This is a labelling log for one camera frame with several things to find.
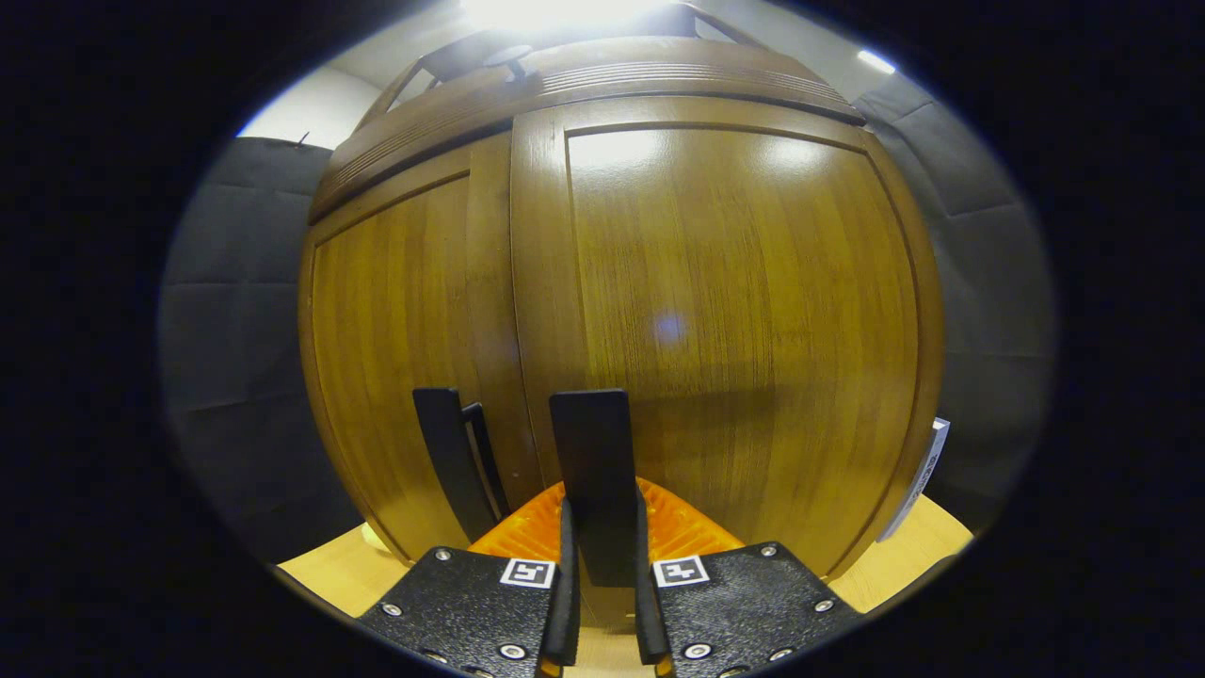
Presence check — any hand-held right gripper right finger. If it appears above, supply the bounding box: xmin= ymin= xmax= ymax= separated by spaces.
xmin=633 ymin=476 xmax=862 ymax=678

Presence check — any black backdrop cloth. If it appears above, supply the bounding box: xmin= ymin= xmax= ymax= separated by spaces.
xmin=852 ymin=73 xmax=1055 ymax=528
xmin=158 ymin=137 xmax=363 ymax=564

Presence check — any black door handle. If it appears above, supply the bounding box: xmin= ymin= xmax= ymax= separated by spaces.
xmin=550 ymin=389 xmax=637 ymax=589
xmin=412 ymin=387 xmax=511 ymax=545

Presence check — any large ceiling light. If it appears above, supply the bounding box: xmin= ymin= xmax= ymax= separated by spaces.
xmin=461 ymin=0 xmax=679 ymax=29

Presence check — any wooden shoe cabinet door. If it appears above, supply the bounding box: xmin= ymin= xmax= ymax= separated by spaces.
xmin=511 ymin=97 xmax=945 ymax=580
xmin=299 ymin=132 xmax=542 ymax=564

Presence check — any black round drawer knob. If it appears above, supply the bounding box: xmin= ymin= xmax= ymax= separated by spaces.
xmin=485 ymin=44 xmax=536 ymax=81

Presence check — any grooved wooden drawer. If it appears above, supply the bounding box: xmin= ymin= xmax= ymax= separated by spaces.
xmin=309 ymin=38 xmax=867 ymax=225

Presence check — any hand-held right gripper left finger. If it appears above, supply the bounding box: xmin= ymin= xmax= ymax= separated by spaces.
xmin=356 ymin=480 xmax=583 ymax=678

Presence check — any wooden double-door shoe cabinet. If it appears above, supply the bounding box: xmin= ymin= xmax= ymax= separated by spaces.
xmin=297 ymin=5 xmax=945 ymax=580

